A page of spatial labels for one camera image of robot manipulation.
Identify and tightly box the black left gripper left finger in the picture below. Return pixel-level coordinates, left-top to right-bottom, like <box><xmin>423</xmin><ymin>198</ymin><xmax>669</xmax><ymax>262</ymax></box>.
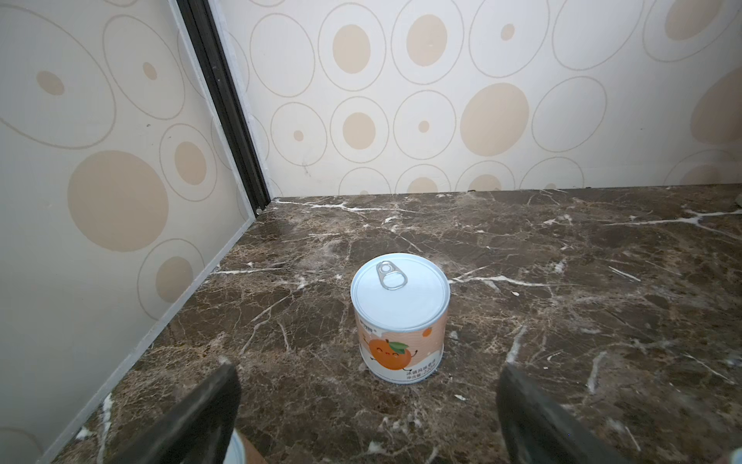
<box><xmin>112</xmin><ymin>363</ymin><xmax>242</xmax><ymax>463</ymax></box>

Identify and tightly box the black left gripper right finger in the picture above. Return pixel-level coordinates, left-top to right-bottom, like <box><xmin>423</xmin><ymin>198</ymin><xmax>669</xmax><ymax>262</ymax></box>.
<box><xmin>496</xmin><ymin>365</ymin><xmax>629</xmax><ymax>463</ymax></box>

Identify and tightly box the orange fruit label can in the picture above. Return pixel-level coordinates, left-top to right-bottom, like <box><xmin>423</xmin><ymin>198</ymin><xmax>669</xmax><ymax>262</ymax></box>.
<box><xmin>350</xmin><ymin>253</ymin><xmax>451</xmax><ymax>385</ymax></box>

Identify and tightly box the black corner frame post left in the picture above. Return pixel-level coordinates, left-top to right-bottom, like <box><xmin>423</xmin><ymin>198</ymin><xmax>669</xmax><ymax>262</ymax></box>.
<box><xmin>176</xmin><ymin>0</ymin><xmax>271</xmax><ymax>214</ymax></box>

